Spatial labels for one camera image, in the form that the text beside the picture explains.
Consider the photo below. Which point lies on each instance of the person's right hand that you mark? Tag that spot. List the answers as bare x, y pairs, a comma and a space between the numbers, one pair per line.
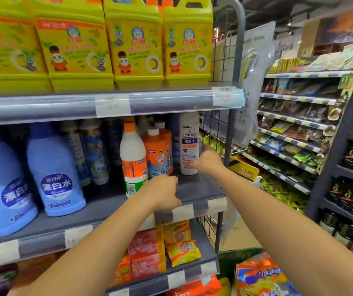
209, 163

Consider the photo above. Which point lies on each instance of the person's left hand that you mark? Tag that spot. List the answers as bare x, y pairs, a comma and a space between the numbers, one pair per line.
161, 194

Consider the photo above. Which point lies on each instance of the person's right thumb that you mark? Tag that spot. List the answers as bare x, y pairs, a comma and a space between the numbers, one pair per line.
195, 165

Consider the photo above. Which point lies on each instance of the person's left fingers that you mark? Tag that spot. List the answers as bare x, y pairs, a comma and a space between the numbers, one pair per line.
167, 183

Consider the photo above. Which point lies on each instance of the white cleaner bottle blue label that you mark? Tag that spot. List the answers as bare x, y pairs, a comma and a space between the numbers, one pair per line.
189, 135

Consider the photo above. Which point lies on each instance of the person's right forearm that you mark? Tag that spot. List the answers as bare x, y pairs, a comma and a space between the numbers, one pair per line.
287, 237

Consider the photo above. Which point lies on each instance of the person's left forearm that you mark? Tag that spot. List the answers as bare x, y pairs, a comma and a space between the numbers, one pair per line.
87, 252

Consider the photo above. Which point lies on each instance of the orange cleaner bottle white cap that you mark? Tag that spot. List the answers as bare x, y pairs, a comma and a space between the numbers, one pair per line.
167, 141
155, 154

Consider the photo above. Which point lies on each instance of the dark blue bottle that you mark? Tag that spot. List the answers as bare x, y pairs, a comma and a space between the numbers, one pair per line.
174, 135

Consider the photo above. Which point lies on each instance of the white bottle with orange cap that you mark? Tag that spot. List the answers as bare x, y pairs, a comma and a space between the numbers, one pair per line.
132, 157

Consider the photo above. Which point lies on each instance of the yellow black sign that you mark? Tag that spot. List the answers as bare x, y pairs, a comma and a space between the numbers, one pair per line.
244, 169

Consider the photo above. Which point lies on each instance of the yellow soap packet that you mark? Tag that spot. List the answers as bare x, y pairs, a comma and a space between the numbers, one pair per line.
184, 252
176, 232

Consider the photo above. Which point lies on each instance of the red soap packet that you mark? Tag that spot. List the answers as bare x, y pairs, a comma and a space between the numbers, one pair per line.
148, 266
147, 242

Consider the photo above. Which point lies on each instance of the plain white bottle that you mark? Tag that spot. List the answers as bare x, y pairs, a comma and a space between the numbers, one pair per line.
141, 124

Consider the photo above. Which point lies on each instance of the light blue labelled bottle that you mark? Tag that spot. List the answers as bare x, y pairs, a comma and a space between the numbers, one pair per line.
73, 147
95, 154

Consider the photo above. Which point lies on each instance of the clear plastic hanging sleeve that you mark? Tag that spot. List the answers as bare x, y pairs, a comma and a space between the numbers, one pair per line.
256, 89

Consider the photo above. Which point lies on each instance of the orange soap packet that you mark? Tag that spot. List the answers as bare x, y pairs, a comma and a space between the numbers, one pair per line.
121, 272

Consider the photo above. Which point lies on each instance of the green plastic basket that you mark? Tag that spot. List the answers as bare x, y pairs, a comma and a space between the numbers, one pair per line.
238, 258

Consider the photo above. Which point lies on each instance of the snack shelving unit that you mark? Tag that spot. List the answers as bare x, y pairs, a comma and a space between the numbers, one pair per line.
290, 120

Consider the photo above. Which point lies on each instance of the orange detergent bag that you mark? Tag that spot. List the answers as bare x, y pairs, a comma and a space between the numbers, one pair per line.
195, 288

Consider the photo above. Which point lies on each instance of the large blue bleach bottle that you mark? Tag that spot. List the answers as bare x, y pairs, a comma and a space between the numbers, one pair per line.
54, 178
0, 188

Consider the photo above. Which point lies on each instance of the rows of snack packets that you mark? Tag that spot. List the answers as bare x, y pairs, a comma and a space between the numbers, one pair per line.
296, 109

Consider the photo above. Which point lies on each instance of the yellow detergent jug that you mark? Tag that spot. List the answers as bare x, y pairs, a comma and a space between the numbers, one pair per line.
188, 46
6, 49
74, 49
134, 46

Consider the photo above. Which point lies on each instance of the colourful washing powder bag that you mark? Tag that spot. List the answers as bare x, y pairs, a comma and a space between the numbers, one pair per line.
261, 279

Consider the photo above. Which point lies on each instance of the grey metal shelving unit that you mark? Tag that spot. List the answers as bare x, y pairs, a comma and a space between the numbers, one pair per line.
56, 107

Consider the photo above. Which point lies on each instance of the dark grey shelving unit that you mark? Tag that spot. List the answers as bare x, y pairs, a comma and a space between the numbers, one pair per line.
346, 126

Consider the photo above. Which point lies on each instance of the green yellow shelf tag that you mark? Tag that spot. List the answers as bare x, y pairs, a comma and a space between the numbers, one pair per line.
351, 81

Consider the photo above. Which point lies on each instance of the orange blue wall poster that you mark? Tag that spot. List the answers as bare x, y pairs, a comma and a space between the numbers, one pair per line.
349, 23

